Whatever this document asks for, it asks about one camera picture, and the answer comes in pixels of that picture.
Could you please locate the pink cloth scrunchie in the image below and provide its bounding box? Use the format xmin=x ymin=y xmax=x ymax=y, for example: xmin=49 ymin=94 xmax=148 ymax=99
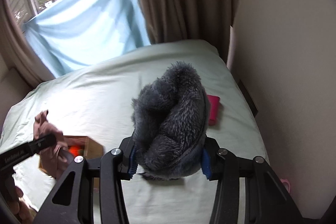
xmin=34 ymin=110 xmax=74 ymax=180

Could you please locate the grey fluffy sock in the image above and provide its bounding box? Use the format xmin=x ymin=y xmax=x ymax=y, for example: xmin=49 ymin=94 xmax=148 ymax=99
xmin=131 ymin=61 xmax=210 ymax=181

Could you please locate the brown cardboard box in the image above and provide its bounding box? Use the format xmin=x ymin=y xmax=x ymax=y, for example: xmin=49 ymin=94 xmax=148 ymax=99
xmin=38 ymin=135 xmax=105 ymax=189

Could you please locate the pale green bed sheet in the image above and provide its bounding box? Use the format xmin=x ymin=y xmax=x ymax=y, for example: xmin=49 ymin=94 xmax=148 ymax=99
xmin=1 ymin=40 xmax=267 ymax=223

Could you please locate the light blue hanging cloth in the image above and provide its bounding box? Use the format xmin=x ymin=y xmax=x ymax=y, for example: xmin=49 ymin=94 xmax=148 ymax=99
xmin=25 ymin=0 xmax=150 ymax=77

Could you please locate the person's left hand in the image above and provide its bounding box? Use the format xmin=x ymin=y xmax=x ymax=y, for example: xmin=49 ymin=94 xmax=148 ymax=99
xmin=7 ymin=186 xmax=37 ymax=224

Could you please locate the beige curtain left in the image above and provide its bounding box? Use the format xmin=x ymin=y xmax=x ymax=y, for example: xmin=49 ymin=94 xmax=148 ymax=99
xmin=1 ymin=0 xmax=55 ymax=88

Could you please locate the magenta leather pouch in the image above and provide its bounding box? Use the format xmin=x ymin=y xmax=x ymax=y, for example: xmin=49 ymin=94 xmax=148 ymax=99
xmin=207 ymin=94 xmax=220 ymax=126

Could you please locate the orange fluffy pompom toy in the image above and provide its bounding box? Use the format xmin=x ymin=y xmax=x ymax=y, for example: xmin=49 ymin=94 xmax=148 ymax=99
xmin=69 ymin=145 xmax=85 ymax=157

